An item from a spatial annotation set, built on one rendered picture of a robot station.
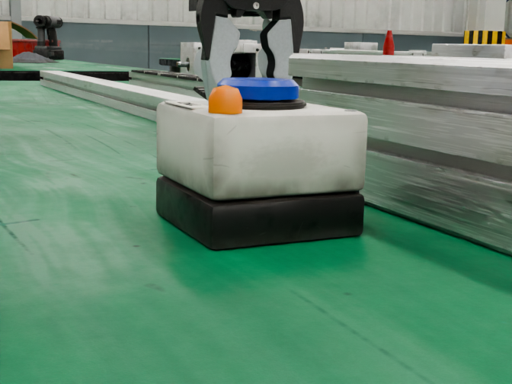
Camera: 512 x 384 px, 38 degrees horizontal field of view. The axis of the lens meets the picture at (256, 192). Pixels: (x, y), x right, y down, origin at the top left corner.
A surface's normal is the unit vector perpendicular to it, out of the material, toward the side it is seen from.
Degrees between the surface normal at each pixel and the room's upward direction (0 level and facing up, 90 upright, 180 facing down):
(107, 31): 90
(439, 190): 90
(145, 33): 90
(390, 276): 0
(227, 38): 90
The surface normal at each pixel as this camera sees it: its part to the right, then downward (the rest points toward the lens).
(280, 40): 0.43, 0.18
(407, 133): -0.90, 0.06
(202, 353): 0.03, -0.98
